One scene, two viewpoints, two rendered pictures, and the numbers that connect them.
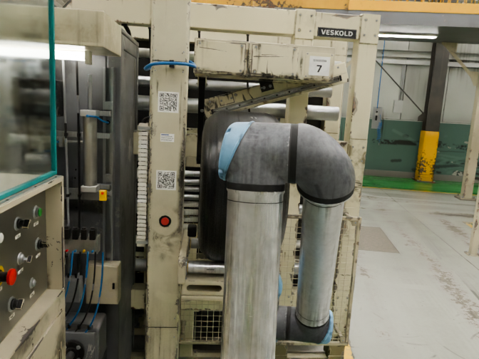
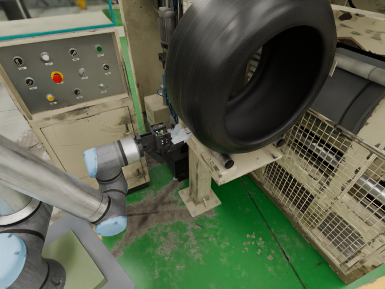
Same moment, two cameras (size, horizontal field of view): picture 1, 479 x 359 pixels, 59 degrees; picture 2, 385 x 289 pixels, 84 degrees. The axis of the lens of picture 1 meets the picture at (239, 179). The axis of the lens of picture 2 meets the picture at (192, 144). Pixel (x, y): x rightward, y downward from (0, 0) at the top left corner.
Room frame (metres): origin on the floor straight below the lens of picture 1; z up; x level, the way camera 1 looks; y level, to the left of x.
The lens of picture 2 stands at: (1.18, -0.64, 1.55)
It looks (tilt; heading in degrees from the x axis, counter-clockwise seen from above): 43 degrees down; 67
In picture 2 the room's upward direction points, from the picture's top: straight up
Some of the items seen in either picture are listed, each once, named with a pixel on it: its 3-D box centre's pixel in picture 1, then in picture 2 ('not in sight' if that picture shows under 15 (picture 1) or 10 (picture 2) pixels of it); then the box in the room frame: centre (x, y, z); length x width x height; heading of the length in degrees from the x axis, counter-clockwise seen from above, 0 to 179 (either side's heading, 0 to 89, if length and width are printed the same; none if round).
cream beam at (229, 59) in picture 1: (261, 63); not in sight; (1.98, -0.07, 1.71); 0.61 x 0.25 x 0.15; 95
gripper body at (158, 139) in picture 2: not in sight; (153, 140); (1.28, -0.07, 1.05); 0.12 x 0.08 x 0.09; 5
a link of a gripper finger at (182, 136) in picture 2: not in sight; (182, 135); (1.38, -0.07, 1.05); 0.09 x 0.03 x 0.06; 5
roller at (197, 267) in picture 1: (231, 268); (208, 140); (1.54, 0.01, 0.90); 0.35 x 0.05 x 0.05; 95
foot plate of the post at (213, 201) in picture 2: not in sight; (199, 196); (1.63, 0.28, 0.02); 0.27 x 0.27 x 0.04; 5
